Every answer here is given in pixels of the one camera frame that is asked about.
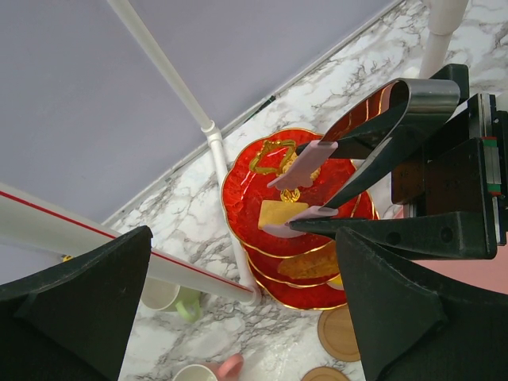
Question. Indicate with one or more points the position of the green mug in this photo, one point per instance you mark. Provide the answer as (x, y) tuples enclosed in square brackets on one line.
[(170, 297)]

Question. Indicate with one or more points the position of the pink mug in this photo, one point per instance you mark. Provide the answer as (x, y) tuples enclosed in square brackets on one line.
[(229, 369)]

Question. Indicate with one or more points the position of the wooden coaster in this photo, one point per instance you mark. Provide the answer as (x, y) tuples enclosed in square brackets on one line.
[(336, 334), (324, 374)]

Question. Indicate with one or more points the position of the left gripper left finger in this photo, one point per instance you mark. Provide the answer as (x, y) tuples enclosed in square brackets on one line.
[(72, 321)]

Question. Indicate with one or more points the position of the lower wooden coaster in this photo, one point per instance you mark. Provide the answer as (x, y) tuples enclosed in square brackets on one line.
[(324, 374)]

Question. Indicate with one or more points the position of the upper wooden coaster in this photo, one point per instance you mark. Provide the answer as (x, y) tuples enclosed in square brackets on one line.
[(336, 334)]

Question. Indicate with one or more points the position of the rectangular yellow biscuit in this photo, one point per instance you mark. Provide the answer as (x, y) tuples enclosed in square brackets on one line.
[(278, 212)]

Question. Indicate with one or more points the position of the yellow donut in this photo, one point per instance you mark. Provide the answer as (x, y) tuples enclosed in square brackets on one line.
[(336, 283)]

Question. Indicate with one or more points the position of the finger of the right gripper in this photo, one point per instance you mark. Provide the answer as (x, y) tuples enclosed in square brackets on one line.
[(397, 234), (395, 119)]

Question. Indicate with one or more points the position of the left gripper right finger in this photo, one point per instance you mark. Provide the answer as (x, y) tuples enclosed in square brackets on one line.
[(412, 323)]

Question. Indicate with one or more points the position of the white pvc pipe frame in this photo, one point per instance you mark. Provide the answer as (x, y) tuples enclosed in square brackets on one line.
[(87, 120)]

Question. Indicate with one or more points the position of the brown croissant bread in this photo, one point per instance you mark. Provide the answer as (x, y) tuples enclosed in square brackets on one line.
[(310, 266)]

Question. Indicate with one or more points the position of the red three-tier stand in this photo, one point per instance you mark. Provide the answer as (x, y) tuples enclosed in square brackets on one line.
[(243, 190)]

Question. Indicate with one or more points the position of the pink serving tray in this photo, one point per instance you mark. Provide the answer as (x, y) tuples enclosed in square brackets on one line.
[(490, 275)]

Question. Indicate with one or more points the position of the metal tongs pink tips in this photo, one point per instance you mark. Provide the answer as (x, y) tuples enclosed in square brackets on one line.
[(298, 175)]

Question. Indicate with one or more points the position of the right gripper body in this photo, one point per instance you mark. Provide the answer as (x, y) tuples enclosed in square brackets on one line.
[(462, 167)]

